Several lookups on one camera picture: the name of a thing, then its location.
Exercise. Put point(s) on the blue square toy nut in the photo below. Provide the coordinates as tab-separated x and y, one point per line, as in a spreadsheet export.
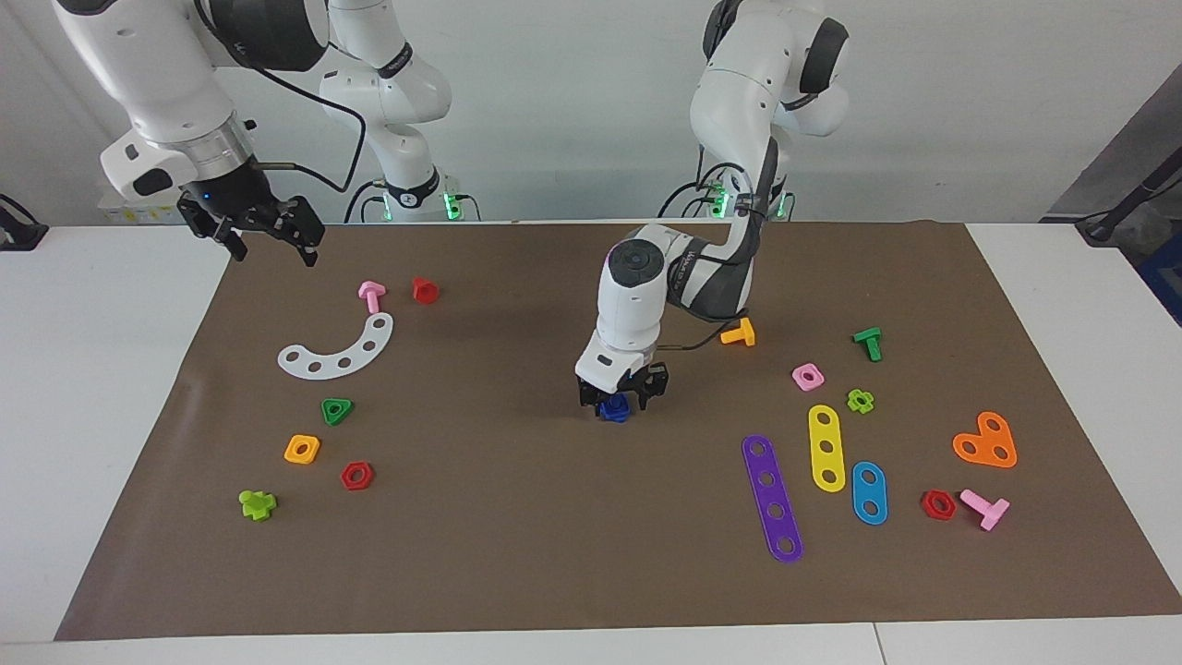
614	404

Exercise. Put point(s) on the pink toy bolt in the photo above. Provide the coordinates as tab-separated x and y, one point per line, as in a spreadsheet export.
371	296
988	508

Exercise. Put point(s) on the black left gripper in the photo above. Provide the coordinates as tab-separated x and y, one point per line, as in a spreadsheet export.
651	374

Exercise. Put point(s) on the orange angled three-hole plate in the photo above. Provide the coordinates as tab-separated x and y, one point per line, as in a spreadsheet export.
983	441

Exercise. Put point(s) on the orange toy bolt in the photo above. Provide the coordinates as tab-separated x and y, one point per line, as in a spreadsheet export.
741	334

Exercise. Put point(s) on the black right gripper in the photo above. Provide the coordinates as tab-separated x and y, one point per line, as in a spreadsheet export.
231	203

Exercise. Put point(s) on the blue two-hole plate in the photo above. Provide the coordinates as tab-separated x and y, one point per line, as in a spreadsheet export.
869	482

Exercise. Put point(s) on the pink square toy nut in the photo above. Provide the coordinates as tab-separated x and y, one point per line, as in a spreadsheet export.
798	379

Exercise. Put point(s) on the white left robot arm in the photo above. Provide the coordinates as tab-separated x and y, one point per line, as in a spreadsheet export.
628	305

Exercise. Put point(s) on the red hex toy nut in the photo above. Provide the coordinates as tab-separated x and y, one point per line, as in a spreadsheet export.
928	505
347	477

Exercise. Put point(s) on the brown table mat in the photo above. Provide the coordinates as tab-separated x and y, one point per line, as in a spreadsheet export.
554	517

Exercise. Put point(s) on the green toy bolt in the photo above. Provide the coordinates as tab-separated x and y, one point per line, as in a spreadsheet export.
870	342

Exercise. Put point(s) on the lime green cross bolt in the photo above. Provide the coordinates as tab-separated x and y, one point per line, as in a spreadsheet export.
257	506

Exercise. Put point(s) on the purple four-hole plate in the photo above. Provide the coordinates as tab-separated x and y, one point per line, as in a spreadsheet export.
769	480

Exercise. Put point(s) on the lime green cross nut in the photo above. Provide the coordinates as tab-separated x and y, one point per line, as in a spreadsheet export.
852	401

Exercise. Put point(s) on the green triangle toy nut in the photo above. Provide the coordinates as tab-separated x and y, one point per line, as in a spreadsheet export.
327	416

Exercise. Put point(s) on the white cardboard box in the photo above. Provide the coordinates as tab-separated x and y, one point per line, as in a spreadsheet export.
138	214

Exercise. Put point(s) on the yellow three-hole plate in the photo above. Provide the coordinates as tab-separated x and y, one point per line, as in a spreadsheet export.
826	432

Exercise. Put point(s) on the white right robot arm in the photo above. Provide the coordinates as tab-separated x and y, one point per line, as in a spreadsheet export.
148	55

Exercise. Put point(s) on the white curved five-hole plate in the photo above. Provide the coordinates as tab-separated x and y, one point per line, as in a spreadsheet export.
360	353

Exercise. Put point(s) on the red toy bolt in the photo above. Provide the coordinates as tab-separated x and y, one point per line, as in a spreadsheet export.
425	292

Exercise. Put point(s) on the blue crate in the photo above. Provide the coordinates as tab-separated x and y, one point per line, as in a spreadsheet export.
1165	277

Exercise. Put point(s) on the black stand pole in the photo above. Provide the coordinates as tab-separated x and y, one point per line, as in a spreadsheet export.
1122	208

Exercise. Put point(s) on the orange square toy nut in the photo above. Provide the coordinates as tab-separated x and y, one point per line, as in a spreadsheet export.
292	451

